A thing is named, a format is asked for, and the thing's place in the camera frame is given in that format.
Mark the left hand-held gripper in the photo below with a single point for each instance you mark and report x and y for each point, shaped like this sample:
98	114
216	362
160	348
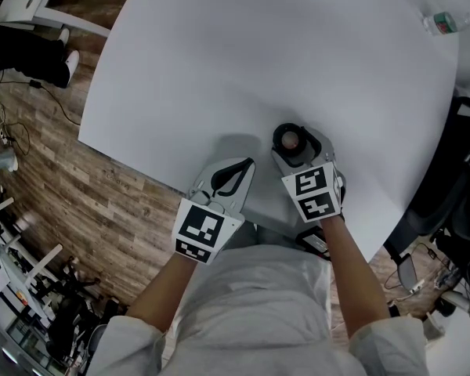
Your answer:
199	229

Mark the black waist device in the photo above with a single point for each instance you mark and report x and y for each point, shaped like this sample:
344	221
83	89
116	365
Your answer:
313	243

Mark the black tape roll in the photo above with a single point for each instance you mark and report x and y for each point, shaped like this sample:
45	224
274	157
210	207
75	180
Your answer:
279	131

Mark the person's grey shirt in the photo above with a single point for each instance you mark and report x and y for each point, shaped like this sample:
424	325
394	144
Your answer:
254	315

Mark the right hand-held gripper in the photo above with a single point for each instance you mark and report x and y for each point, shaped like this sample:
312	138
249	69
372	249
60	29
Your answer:
313	194

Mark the white power strip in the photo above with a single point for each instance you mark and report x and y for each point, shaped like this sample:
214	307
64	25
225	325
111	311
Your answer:
416	285

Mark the clear plastic water bottle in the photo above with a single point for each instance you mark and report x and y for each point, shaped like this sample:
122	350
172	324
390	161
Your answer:
444	22

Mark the black office chair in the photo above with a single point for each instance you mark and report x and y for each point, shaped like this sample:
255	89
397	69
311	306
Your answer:
427	218

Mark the white desk frame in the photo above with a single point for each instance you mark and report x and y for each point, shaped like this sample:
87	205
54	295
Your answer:
8	257

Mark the person's left forearm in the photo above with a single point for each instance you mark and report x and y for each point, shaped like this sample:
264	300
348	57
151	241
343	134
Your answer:
160	292

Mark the person's right forearm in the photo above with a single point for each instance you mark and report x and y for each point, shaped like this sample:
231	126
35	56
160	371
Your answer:
352	276

